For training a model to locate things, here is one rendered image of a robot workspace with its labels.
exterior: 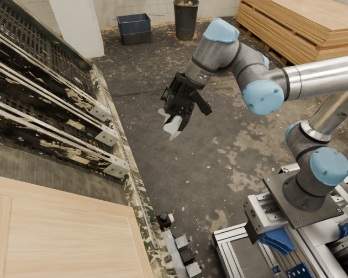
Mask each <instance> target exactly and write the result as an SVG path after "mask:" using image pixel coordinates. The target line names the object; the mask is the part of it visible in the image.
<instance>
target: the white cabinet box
mask: <svg viewBox="0 0 348 278"><path fill-rule="evenodd" d="M49 2H50V5H51V7H52V10H53V12H54V15H55V18H56V21H57V23H58V25H59V28H60V31H61V33H62V37H63V39H64V40H65V41H66V42H67V43H68V44H70V45H71V46H72V47H73V48H74V49H75V50H77V51H78V52H79V53H80V54H81V55H82V56H84V57H85V58H92V57H102V56H104V48H103V40H102V36H101V31H100V28H99V24H98V20H97V16H96V11H95V8H94V4H93V0H49Z"/></svg>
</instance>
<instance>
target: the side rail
mask: <svg viewBox="0 0 348 278"><path fill-rule="evenodd" d="M1 1H2V2H3V3H5V4H6V5H7V6H8V7H9V8H11V9H12V10H14V11H15V12H16V13H17V14H19V15H20V16H21V17H22V18H23V19H25V20H26V21H27V22H28V23H29V24H31V25H32V26H33V27H34V28H36V29H37V30H38V31H40V32H41V33H42V34H43V35H45V36H46V37H47V38H48V39H50V40H51V41H52V42H53V43H54V44H56V45H57V46H58V47H59V48H61V49H62V50H64V51H65V52H66V53H67V54H68V55H70V56H71V57H72V58H73V59H74V60H76V61H77V62H78V63H79V64H81V65H82V66H83V67H84V68H86V69H87V70H88V71H89V70H90V69H91V68H92V67H93V66H92V63H90V62H89V60H87V59H86V58H85V57H84V56H82V55H81V54H80V53H79V52H78V51H77V50H75V49H74V48H73V47H72V46H71V45H70V44H68V43H67V42H66V41H65V40H64V39H63V38H61V37H60V36H59V35H57V33H55V32H54V31H53V30H52V29H50V28H49V27H48V26H47V25H46V24H45V23H43V22H42V21H41V20H40V19H39V18H38V17H36V16H35V15H34V14H33V13H32V12H31V11H29V10H28V9H27V8H26V7H24V6H23V5H22V4H21V3H20V2H19V1H17V0H1Z"/></svg>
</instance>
